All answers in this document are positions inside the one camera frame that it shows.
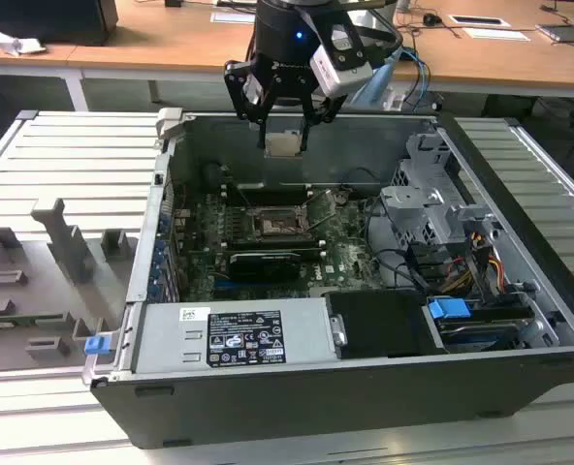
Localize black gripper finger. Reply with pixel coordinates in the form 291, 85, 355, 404
299, 93, 350, 152
222, 59, 277, 149

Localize silver CPU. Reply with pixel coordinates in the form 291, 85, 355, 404
263, 130, 303, 159

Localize black RAM slot bank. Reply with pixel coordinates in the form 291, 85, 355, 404
226, 234, 327, 253
223, 182, 315, 207

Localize CPU socket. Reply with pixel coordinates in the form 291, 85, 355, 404
250, 202, 315, 243

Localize blue expansion slot clips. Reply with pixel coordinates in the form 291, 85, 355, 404
148, 212, 170, 304

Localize grey case release latch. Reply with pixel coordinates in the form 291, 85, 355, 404
155, 107, 185, 141

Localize silver metal drive cage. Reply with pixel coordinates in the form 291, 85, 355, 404
378, 133, 501, 248

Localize green motherboard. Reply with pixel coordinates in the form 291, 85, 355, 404
170, 186, 390, 301

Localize black graphics card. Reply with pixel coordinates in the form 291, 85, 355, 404
226, 250, 303, 285

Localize white paper sheet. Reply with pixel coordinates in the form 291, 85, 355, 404
462, 26, 533, 43

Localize black box on desk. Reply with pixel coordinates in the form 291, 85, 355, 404
0, 0, 119, 47

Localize black plastic shroud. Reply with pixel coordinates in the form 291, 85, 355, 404
325, 290, 443, 360

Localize crumpled white paper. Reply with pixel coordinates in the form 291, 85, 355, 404
0, 25, 47, 58

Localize hard disk in blue carrier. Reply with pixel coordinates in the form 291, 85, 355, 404
426, 297, 535, 354

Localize grey flat laptop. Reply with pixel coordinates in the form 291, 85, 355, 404
536, 21, 574, 47

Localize grey power supply unit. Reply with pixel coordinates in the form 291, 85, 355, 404
134, 297, 339, 374

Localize grey parts rack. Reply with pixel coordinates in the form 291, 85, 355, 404
0, 197, 141, 374

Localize black open PC case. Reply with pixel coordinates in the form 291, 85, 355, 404
81, 107, 574, 450

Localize blue case latch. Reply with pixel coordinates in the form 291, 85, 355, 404
83, 335, 110, 357

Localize green RAM stick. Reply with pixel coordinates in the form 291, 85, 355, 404
0, 314, 68, 326

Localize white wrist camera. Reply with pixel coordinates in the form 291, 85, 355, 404
309, 22, 373, 97

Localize white desk cable plate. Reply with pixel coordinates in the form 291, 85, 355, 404
449, 14, 511, 28
209, 10, 257, 24

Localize blue cable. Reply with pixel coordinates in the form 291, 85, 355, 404
400, 46, 432, 113

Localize yellow red wire bundle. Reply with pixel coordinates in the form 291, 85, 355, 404
441, 256, 504, 292

